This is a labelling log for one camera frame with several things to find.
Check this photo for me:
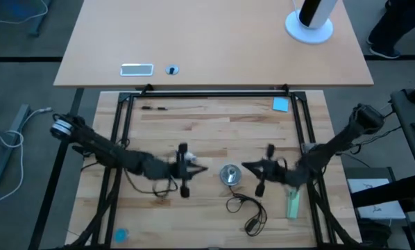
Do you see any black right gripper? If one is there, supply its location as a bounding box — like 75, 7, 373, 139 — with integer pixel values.
241, 143, 289, 198

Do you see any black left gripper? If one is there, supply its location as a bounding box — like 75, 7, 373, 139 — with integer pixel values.
168, 142, 209, 199

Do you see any chrome lamp socket base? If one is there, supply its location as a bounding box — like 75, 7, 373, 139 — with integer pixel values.
219, 163, 243, 187

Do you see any black lamp power cord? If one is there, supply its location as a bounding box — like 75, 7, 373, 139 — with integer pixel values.
226, 185, 268, 238

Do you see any green light bulb box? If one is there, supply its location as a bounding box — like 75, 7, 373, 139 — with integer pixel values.
285, 189, 301, 220

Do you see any blue sticky note pad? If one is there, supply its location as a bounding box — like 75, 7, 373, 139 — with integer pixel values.
272, 97, 290, 113

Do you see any white paper sheet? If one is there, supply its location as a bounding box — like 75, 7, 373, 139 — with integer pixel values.
346, 177, 407, 220

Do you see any light wood desk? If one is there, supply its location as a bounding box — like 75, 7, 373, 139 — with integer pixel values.
53, 0, 374, 88

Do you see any black equipment cart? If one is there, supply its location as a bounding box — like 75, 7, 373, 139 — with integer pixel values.
344, 78, 415, 250

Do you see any grey metal desk leg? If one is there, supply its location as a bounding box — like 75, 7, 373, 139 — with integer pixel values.
28, 0, 52, 38
0, 103, 32, 191

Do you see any person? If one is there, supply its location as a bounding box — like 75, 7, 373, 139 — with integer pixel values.
366, 0, 415, 60

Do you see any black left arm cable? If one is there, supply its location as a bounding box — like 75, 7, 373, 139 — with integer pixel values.
124, 166, 179, 199

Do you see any white cable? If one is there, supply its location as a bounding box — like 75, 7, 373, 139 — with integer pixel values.
0, 106, 54, 206
0, 0, 49, 26

